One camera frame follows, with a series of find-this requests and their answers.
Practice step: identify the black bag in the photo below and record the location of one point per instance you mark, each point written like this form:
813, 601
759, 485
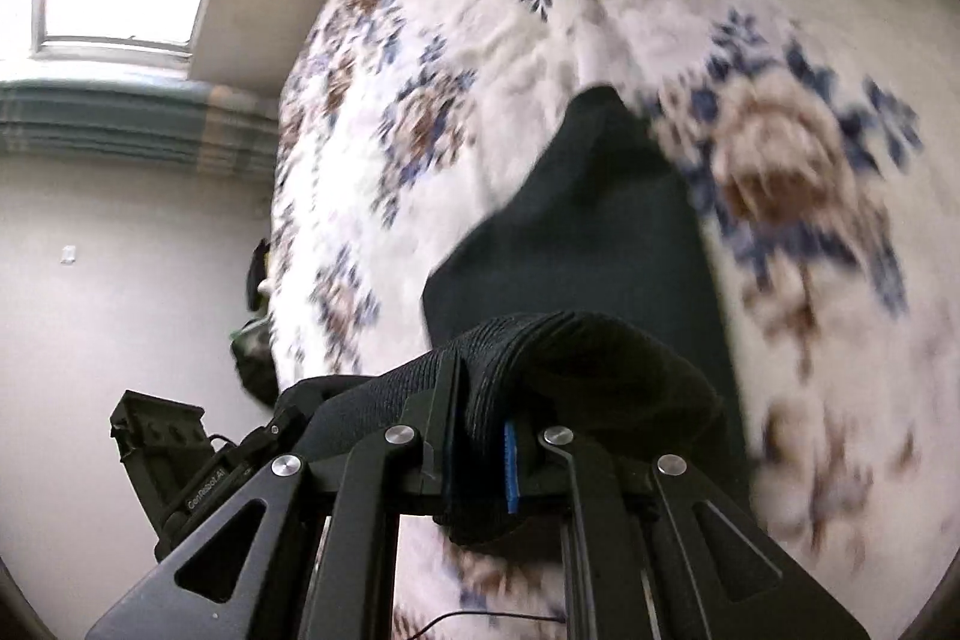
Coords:
255, 362

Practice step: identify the floral checkered quilt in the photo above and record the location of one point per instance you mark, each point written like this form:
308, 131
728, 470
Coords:
487, 48

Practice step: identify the white wall switch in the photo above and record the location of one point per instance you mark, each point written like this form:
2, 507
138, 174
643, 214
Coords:
68, 254

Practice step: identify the dark striped sweater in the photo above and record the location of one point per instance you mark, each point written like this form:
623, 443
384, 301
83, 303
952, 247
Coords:
600, 235

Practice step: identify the grey-blue striped curtain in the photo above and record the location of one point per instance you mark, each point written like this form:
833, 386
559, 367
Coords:
135, 130

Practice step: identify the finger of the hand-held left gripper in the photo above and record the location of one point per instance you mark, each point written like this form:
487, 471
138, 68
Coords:
281, 434

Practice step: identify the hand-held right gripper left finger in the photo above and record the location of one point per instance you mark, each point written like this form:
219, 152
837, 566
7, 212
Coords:
439, 437

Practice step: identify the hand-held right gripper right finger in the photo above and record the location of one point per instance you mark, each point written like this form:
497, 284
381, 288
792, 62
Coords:
514, 467

